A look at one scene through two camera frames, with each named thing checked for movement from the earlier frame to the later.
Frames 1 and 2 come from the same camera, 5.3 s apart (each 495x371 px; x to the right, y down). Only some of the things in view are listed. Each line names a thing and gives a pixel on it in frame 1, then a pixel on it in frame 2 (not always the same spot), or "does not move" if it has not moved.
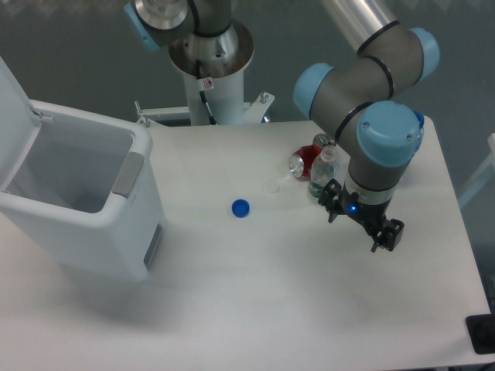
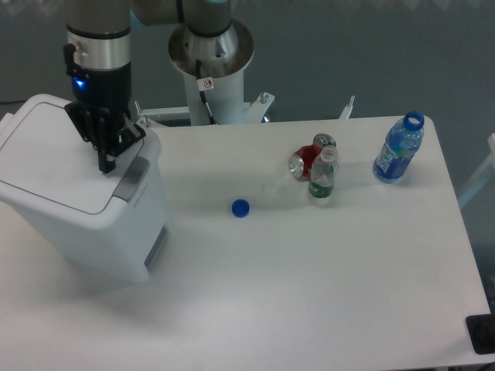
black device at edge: [482, 331] does not move
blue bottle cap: [240, 208] does not move
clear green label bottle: [324, 168] does not move
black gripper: [370, 216] → [100, 108]
